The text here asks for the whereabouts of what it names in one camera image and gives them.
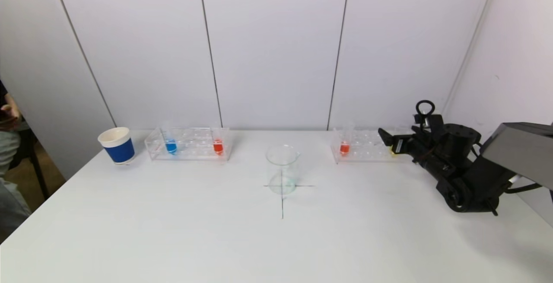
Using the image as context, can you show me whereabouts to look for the test tube with blue pigment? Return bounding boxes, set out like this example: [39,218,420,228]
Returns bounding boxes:
[161,123,178,155]

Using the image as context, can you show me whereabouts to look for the clear acrylic test tube rack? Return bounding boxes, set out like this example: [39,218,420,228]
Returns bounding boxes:
[331,127,417,165]
[145,127,232,162]

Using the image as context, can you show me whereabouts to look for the test tube with yellow pigment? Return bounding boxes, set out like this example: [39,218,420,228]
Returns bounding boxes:
[389,122,409,157]

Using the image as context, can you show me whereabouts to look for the blue white paper cup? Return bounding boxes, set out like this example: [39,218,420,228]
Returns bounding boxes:
[98,127,136,165]

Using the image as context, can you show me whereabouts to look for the bystander grey trousers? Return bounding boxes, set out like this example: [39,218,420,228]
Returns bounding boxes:
[0,131,32,236]

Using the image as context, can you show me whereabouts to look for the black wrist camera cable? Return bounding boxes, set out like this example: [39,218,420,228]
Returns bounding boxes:
[415,100,435,119]

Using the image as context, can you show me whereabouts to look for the test tube with red pigment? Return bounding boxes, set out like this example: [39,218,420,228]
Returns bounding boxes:
[211,123,225,156]
[339,123,355,157]

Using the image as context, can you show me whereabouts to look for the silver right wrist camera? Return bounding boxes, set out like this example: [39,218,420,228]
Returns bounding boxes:
[413,114,445,137]

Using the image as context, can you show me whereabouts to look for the bystander hand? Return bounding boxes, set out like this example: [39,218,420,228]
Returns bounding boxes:
[1,94,21,120]

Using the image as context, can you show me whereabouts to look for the clear glass beaker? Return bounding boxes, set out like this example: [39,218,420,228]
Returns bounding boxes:
[265,144,301,196]

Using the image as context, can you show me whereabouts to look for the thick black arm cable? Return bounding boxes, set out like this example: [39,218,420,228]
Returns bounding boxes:
[503,182,543,194]

